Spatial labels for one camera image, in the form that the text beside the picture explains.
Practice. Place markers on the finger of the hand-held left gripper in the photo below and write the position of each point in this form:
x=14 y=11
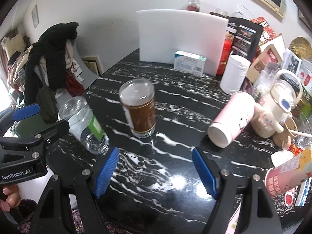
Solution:
x=25 y=112
x=54 y=129

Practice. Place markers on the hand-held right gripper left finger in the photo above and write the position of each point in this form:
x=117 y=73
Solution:
x=106 y=173

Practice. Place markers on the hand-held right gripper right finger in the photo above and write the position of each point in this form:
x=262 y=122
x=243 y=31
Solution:
x=203 y=173

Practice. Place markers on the clear glass cup green label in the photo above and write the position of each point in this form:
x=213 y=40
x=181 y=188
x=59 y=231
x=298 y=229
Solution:
x=81 y=124

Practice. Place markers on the pink paper cup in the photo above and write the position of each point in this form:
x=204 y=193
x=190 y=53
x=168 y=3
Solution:
x=231 y=119

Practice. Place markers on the brown tinted glass cup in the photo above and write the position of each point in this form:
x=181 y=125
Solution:
x=140 y=112

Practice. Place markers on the pink yellow drink cup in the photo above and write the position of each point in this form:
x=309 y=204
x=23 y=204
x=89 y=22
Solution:
x=285 y=175

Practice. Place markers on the person's left hand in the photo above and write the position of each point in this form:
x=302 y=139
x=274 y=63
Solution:
x=11 y=196

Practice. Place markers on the dark green cloth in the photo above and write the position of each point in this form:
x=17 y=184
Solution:
x=47 y=104

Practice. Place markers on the floral patterned clothing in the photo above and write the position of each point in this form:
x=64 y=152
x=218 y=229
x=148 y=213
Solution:
x=80 y=224

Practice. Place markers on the pile of clothes on chair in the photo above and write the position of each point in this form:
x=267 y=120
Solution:
x=53 y=53

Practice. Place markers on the brown ceramic mug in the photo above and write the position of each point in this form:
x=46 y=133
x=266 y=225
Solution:
x=284 y=136

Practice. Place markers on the white paper roll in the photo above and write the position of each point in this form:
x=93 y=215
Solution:
x=235 y=74

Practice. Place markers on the white blue medicine box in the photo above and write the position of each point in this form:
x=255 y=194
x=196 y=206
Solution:
x=190 y=62

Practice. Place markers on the brown box red label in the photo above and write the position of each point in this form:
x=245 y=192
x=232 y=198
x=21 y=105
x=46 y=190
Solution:
x=267 y=58

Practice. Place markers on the white foam board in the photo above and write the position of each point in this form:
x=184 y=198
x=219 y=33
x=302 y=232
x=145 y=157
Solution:
x=175 y=34

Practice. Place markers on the black printed package bag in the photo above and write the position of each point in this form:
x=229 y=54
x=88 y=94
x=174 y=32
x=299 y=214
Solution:
x=246 y=37

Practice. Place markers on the red patterned gift box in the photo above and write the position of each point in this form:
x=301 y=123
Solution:
x=268 y=30

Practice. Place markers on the woven straw plate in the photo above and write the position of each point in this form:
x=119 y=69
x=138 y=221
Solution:
x=301 y=46

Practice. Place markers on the clear glass jar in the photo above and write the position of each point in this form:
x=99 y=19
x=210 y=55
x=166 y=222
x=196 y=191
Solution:
x=221 y=12

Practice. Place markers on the glass jar red contents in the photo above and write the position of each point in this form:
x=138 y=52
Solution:
x=193 y=6

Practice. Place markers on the small wall picture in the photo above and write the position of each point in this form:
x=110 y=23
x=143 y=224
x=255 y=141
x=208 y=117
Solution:
x=35 y=15

